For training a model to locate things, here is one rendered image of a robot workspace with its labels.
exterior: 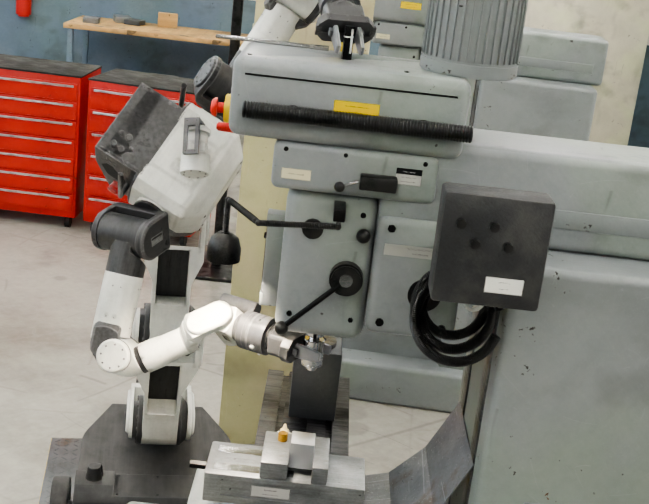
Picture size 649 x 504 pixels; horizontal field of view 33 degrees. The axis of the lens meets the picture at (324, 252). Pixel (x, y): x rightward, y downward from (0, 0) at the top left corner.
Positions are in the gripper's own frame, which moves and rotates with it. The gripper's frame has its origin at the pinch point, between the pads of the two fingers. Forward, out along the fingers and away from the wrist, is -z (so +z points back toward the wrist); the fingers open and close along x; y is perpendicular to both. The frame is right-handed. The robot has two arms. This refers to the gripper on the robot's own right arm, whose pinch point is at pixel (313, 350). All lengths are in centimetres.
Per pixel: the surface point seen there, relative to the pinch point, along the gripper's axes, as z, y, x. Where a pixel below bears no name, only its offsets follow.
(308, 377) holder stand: 12.6, 20.1, 27.2
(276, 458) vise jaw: -1.1, 20.6, -14.4
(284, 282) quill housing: 3.2, -18.4, -11.9
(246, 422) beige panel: 91, 106, 147
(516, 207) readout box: -45, -48, -20
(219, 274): 219, 125, 336
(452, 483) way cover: -36.0, 21.5, 2.2
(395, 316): -19.5, -14.8, -4.1
